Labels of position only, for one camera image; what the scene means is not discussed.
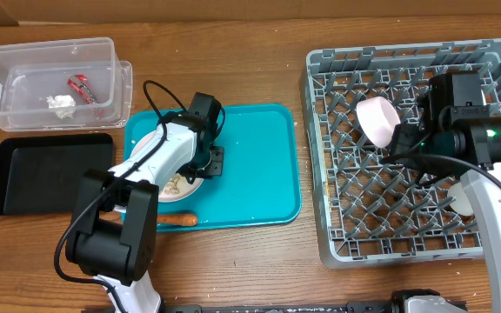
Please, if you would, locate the pink plate with food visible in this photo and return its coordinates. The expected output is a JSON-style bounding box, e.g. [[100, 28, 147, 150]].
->
[[130, 130, 204, 203]]

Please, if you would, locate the pale green bowl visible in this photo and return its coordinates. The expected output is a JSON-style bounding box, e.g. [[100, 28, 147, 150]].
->
[[447, 182, 474, 216]]

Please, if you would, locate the red wrapper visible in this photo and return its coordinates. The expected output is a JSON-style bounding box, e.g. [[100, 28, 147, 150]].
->
[[67, 74, 97, 104]]

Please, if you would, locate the foil ball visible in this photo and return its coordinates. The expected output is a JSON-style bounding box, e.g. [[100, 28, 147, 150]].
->
[[46, 95, 76, 119]]

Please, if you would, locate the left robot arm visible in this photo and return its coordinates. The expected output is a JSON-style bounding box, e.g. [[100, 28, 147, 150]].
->
[[54, 92, 226, 312]]

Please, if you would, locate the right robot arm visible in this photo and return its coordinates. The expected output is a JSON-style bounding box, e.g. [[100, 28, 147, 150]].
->
[[383, 71, 501, 312]]

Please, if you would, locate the grey dishwasher rack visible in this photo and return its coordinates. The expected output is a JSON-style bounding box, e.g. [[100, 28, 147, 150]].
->
[[301, 39, 501, 269]]

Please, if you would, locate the teal plastic tray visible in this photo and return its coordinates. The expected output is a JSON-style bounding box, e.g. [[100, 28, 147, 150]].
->
[[121, 103, 303, 233]]

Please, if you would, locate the orange carrot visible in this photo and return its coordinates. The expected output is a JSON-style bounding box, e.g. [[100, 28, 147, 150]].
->
[[157, 213, 198, 227]]

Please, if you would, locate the clear plastic bin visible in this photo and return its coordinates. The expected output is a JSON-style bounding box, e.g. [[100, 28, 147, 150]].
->
[[0, 37, 133, 132]]

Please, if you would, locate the black tray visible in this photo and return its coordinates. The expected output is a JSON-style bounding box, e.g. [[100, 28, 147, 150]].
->
[[0, 133, 115, 216]]

